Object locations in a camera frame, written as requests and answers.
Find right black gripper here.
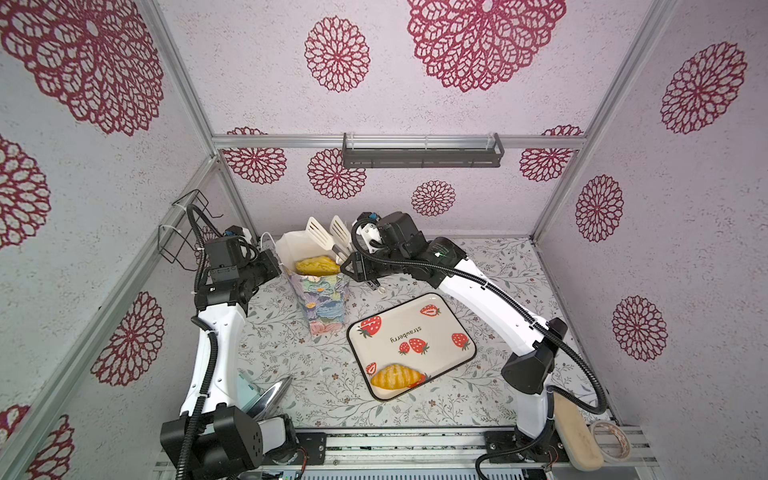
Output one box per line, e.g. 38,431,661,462
340,248,413,281

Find steel tongs with cream tips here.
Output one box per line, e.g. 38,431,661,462
305,215,351,266

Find croissant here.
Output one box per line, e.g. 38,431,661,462
371,364,427,390
295,255,340,277

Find floral paper bag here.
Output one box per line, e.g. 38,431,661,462
259,230,349,336

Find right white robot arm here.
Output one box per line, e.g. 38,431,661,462
341,237,558,439

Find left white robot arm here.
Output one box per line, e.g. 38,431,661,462
160,244,301,479

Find strawberry pattern tray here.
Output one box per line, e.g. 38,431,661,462
347,293,477,402

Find teal sponge block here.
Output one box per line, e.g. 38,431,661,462
237,370,263,412

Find tape roll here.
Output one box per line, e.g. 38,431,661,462
589,421,632,463

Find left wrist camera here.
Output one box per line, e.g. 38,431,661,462
225,225,253,245

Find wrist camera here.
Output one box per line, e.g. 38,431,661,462
353,211,428,259
225,225,253,245

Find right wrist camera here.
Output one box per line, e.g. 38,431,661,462
353,211,428,259

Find black wire rack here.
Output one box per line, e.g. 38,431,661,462
155,189,221,272

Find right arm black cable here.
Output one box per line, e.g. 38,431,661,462
349,218,608,480

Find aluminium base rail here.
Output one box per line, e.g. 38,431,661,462
152,425,658,480

